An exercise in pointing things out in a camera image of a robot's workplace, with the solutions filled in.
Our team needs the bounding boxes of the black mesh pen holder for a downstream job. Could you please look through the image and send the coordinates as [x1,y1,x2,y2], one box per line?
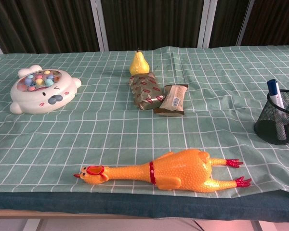
[253,89,289,145]

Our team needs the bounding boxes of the white marker with blue cap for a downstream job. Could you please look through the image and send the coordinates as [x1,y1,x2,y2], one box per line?
[266,78,288,141]

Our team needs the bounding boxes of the green printed snack package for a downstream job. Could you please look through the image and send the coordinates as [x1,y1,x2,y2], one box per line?
[128,72,166,111]

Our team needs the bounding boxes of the beige snack bar wrapper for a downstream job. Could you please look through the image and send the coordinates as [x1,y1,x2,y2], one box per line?
[153,84,189,117]

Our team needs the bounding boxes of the yellow pear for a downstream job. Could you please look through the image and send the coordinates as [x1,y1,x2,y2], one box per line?
[129,48,150,75]

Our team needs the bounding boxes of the green checked tablecloth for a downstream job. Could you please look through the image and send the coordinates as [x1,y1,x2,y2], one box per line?
[0,44,289,199]

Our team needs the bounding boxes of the yellow rubber chicken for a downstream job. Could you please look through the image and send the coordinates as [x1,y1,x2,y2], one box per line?
[74,149,253,193]

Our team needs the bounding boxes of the dark folding screen, white frames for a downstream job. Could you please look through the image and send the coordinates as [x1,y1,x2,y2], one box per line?
[0,0,289,55]

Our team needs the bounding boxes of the dark blue under cloth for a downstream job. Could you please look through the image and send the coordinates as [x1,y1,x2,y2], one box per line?
[0,190,289,221]

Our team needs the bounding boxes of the white seal toy game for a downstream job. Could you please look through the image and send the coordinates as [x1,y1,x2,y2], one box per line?
[10,65,82,115]

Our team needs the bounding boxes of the wooden table edge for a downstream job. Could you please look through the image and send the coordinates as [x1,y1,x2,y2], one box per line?
[0,208,159,220]

